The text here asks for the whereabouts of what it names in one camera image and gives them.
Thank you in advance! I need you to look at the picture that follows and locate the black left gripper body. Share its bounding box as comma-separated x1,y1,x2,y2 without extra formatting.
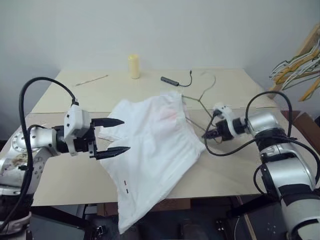
73,119,101,160

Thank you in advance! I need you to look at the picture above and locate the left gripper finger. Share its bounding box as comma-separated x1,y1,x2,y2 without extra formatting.
96,146,132,160
91,118,125,128

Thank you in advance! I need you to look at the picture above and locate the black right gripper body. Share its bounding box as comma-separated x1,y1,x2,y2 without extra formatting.
207,119,232,143

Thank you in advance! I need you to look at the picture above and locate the olive wire hanger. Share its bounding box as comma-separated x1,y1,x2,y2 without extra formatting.
180,71,223,145

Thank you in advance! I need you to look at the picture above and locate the white garment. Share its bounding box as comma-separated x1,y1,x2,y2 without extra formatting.
97,90,207,235

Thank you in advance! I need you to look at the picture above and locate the yellow hanger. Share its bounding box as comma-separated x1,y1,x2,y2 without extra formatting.
298,77,320,102

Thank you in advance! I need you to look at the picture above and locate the wooden hanger rack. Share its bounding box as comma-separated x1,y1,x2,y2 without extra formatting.
268,23,320,102

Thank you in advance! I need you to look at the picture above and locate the thin white stick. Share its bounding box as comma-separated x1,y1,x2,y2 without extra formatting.
75,74,109,87

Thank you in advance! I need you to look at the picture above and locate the cream plastic bottle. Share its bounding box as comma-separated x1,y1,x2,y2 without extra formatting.
127,54,141,80

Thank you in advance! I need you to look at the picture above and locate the brown cardboard box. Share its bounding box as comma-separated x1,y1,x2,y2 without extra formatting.
282,109,320,161

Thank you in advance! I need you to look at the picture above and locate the black panel under table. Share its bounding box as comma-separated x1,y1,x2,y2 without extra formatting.
29,207,86,240

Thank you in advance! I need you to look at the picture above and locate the thin wooden slat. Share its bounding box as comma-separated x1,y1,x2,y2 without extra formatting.
243,214,257,240

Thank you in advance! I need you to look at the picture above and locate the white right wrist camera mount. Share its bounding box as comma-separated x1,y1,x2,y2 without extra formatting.
212,101,237,137

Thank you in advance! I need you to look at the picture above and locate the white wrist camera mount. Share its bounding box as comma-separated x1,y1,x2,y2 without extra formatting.
212,101,237,137
63,103,92,157

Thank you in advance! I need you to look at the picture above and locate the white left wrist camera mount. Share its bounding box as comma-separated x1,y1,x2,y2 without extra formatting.
63,103,92,157

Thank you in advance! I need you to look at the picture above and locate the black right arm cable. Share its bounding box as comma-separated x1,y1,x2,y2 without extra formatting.
203,91,293,157

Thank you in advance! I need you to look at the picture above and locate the grey USB hub with cable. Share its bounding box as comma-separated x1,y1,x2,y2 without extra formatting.
160,70,193,88

